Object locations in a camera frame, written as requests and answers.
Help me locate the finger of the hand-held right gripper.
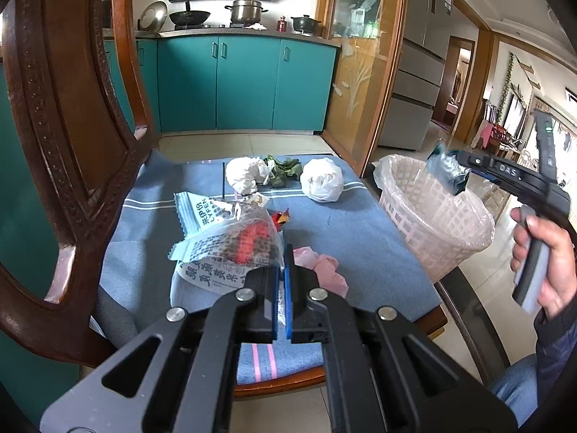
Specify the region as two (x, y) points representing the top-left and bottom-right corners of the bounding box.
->
(456, 150), (494, 178)

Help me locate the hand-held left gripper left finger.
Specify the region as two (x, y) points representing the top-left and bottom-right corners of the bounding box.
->
(40, 265), (281, 433)

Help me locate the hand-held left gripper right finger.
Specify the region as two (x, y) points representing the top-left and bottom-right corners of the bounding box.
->
(284, 244), (517, 433)

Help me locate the clear printed snack packet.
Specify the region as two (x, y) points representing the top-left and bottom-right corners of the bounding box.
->
(170, 213), (286, 326)

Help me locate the white plastic lattice wastebasket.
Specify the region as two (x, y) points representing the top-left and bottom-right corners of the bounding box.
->
(378, 153), (495, 285)

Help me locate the person's right forearm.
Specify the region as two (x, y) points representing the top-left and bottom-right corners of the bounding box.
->
(533, 300), (577, 400)

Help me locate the person's right hand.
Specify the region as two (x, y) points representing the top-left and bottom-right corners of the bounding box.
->
(510, 209), (577, 322)

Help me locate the pink plastic bag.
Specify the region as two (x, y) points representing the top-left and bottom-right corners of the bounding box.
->
(293, 245), (349, 299)

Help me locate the green leaf garland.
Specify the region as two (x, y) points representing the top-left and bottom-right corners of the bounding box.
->
(498, 52), (515, 123)

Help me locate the blue striped cloth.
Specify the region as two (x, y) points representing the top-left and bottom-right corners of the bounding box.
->
(90, 150), (443, 387)

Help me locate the grey refrigerator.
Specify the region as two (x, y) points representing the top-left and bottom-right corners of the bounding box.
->
(378, 0), (454, 152)

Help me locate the light blue snack packet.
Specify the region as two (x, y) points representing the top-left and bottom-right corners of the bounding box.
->
(168, 191), (238, 263)

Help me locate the round tied white plastic bag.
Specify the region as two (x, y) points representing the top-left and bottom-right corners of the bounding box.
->
(299, 158), (344, 203)

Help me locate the white crumpled tissue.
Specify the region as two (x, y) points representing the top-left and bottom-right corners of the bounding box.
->
(225, 156), (274, 196)

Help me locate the green crumpled wrapper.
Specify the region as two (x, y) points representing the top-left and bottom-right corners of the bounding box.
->
(264, 155), (302, 187)

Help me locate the wood framed glass door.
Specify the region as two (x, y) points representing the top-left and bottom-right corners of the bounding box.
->
(316, 0), (409, 175)

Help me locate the person's leg in jeans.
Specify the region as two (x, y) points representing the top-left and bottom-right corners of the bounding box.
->
(488, 354), (542, 417)

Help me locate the teal kitchen cabinet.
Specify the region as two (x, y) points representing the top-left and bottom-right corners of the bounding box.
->
(0, 31), (343, 416)

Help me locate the black lidded pot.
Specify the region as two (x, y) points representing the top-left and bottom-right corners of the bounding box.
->
(291, 15), (322, 35)

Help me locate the steel cooking pot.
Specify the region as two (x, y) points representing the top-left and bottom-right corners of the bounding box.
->
(224, 0), (269, 25)

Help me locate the black wok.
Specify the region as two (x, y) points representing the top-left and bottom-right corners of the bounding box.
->
(169, 0), (212, 27)

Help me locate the carved wooden chair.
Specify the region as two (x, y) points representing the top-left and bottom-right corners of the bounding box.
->
(0, 0), (449, 401)

